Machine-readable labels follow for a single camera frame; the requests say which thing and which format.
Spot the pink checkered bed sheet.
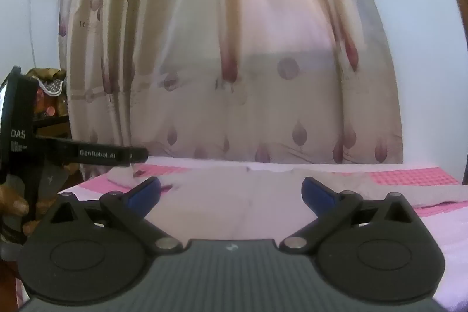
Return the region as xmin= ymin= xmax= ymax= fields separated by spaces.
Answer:
xmin=58 ymin=156 xmax=468 ymax=312

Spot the beige leaf print curtain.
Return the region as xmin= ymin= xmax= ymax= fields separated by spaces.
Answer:
xmin=58 ymin=0 xmax=404 ymax=181

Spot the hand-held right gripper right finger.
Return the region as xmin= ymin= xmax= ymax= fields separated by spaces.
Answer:
xmin=279 ymin=177 xmax=422 ymax=256

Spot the dark shelf with ornaments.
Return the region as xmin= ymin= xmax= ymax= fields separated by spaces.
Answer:
xmin=31 ymin=66 xmax=72 ymax=142

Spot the beige small garment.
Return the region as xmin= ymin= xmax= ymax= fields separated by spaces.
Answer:
xmin=108 ymin=166 xmax=466 ymax=247

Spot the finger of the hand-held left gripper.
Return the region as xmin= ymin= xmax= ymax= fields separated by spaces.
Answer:
xmin=34 ymin=137 xmax=149 ymax=167

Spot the dark grey cloth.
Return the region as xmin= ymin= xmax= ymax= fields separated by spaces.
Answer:
xmin=36 ymin=164 xmax=80 ymax=196

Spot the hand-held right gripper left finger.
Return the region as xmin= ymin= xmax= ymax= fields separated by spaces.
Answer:
xmin=47 ymin=177 xmax=184 ymax=256

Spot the person's left hand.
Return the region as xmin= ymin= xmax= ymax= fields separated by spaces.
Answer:
xmin=0 ymin=182 xmax=36 ymax=234

